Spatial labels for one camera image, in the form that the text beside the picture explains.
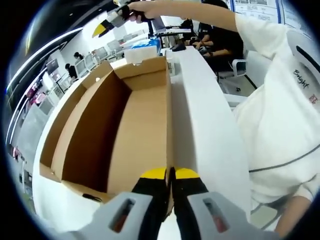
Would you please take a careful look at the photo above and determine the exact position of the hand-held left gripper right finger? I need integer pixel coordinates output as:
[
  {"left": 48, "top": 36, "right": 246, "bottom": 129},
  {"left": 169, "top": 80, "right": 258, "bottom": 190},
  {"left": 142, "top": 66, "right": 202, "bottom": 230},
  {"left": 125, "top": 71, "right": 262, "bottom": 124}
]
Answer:
[{"left": 171, "top": 167, "right": 278, "bottom": 240}]

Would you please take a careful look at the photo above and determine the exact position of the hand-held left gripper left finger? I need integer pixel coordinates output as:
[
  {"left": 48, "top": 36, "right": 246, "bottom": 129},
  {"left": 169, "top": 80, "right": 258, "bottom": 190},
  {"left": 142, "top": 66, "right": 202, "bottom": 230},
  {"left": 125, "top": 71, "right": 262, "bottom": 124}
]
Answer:
[{"left": 59, "top": 167, "right": 168, "bottom": 240}]

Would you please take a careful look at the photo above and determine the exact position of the blue soft tissue pack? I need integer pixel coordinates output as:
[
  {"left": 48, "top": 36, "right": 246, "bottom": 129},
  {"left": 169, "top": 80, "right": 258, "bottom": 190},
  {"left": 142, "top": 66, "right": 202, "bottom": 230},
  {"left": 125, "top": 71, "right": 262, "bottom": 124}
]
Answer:
[{"left": 131, "top": 38, "right": 161, "bottom": 51}]

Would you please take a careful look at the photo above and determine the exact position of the brown cardboard shoe box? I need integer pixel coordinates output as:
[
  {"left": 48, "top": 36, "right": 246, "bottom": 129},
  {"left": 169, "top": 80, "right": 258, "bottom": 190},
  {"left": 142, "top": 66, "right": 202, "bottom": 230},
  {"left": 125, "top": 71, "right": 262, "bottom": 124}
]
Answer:
[{"left": 39, "top": 55, "right": 176, "bottom": 216}]

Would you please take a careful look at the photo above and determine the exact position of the person's right hand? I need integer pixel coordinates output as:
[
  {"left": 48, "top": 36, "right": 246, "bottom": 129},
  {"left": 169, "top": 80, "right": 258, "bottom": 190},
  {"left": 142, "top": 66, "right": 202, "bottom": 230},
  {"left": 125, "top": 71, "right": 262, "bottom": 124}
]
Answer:
[{"left": 119, "top": 1, "right": 156, "bottom": 24}]

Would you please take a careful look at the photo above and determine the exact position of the row of white office chairs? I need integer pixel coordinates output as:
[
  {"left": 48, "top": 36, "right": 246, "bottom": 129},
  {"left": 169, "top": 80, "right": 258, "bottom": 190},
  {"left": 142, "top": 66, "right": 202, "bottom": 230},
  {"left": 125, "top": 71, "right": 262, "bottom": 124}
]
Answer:
[{"left": 74, "top": 32, "right": 147, "bottom": 76}]

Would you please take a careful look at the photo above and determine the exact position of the dark hanging monitor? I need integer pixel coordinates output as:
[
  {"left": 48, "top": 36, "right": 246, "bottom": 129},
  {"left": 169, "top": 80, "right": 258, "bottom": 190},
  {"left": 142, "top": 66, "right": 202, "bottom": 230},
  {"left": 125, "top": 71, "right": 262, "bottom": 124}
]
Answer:
[{"left": 45, "top": 58, "right": 60, "bottom": 75}]

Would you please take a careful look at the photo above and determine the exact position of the person's bare knee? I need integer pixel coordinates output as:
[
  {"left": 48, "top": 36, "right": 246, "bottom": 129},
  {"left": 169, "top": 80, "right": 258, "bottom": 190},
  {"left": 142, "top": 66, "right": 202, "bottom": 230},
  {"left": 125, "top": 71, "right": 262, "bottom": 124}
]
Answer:
[{"left": 274, "top": 194, "right": 315, "bottom": 232}]

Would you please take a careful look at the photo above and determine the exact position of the white printed shirt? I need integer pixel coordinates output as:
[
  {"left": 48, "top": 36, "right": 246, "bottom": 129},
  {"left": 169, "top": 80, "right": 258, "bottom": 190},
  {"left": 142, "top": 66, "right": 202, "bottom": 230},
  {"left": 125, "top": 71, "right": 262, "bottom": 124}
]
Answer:
[{"left": 233, "top": 12, "right": 320, "bottom": 216}]

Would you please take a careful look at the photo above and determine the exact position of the white swivel desk chair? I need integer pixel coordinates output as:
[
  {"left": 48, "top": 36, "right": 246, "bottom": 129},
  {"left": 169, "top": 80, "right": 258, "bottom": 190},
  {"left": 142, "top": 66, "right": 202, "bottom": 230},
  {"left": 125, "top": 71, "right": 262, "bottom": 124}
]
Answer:
[{"left": 232, "top": 58, "right": 258, "bottom": 90}]

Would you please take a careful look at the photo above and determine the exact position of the white chest-worn device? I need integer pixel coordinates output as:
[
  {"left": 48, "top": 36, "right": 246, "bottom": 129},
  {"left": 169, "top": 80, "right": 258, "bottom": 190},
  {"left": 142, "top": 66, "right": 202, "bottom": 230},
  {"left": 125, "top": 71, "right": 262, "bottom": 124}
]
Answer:
[{"left": 284, "top": 29, "right": 320, "bottom": 83}]

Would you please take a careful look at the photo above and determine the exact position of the grey device cable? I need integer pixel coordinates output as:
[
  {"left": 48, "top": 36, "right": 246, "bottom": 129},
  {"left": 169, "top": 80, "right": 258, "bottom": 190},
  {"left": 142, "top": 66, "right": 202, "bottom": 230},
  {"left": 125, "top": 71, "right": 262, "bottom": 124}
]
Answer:
[{"left": 249, "top": 147, "right": 320, "bottom": 173}]

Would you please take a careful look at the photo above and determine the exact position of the blue wall display board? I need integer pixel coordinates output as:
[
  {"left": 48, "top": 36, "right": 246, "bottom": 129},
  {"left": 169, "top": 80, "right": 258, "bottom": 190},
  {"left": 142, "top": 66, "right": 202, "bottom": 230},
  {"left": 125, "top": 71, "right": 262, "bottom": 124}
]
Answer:
[{"left": 226, "top": 0, "right": 316, "bottom": 38}]

